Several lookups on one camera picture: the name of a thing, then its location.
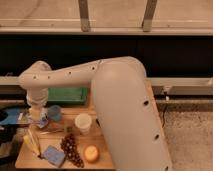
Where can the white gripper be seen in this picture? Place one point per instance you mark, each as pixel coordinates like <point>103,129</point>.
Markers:
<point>37,98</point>

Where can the light blue towel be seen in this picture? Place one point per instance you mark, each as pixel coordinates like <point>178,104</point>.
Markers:
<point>52,113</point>

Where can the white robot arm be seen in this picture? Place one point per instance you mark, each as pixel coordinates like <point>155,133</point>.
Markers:
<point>130,125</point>

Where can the white plastic cup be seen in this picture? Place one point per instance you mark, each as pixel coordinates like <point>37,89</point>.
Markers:
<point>83,122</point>

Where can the blue object at left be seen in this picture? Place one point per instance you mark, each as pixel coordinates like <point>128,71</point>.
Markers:
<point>9,116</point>

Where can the yellow banana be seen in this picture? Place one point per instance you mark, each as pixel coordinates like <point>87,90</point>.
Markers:
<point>32,142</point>

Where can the metal spoon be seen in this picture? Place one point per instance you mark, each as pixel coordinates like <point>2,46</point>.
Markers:
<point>56,130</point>

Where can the green plastic tray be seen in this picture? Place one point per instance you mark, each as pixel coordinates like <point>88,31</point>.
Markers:
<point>67,95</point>

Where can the dark red grape bunch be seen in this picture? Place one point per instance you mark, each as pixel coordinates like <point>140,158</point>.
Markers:
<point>69,146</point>

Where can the blue sponge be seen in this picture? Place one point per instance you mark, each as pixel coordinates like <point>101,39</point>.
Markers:
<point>54,156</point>

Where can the yellow round fruit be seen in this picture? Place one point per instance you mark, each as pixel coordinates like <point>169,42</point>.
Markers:
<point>91,153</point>

